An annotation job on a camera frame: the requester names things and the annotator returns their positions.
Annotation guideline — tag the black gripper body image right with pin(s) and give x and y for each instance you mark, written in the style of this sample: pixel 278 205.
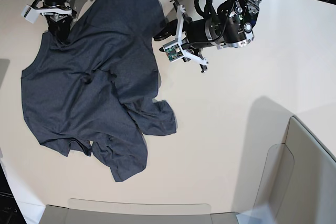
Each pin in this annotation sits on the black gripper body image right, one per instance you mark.
pixel 195 31

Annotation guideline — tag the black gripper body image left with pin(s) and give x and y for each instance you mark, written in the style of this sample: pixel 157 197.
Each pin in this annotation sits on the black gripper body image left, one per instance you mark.
pixel 59 21

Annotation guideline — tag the dark blue t-shirt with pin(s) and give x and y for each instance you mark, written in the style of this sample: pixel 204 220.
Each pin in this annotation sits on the dark blue t-shirt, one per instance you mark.
pixel 95 93

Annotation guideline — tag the grey bin right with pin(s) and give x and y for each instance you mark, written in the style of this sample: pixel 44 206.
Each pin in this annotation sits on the grey bin right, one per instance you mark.
pixel 298 181

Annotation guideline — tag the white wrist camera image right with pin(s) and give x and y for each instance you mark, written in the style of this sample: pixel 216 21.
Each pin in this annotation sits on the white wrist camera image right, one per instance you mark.
pixel 173 52

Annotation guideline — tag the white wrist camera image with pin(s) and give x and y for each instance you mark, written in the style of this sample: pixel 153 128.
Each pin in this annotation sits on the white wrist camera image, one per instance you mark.
pixel 30 14
pixel 173 52

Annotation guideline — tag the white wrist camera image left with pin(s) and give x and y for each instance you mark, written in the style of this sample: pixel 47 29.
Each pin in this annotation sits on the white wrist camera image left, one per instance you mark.
pixel 30 14

